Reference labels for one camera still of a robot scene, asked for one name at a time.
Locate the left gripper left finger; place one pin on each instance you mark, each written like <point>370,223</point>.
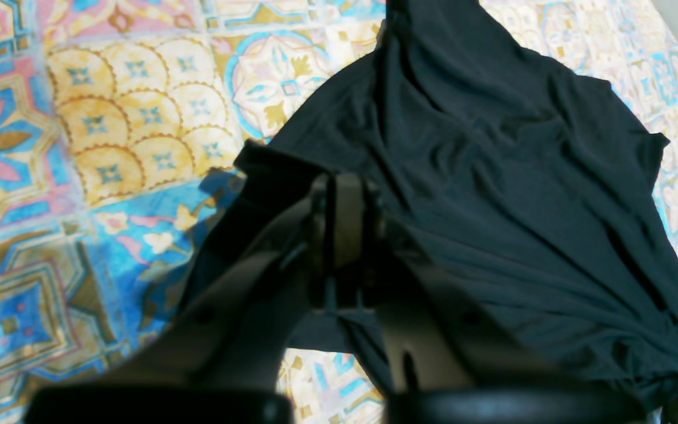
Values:
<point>224,352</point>

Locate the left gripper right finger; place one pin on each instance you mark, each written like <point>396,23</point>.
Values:
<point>450,361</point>

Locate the black t-shirt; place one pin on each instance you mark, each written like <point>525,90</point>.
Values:
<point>530,184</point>

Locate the patterned tablecloth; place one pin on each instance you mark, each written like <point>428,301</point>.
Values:
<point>111,112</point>

